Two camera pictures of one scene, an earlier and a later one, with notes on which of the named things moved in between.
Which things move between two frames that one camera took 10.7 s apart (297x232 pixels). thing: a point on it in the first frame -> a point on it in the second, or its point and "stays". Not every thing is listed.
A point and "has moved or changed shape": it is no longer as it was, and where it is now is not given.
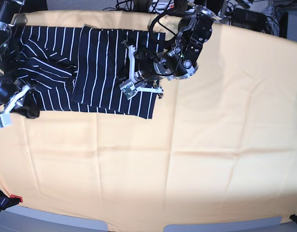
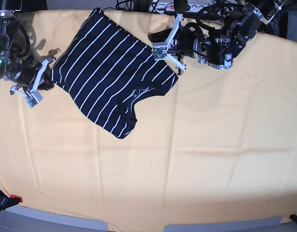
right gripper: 147,69 -> 189,38
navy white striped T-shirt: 81,69 has moved or changed shape
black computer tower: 283,24 stays
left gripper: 4,89 -> 25,75
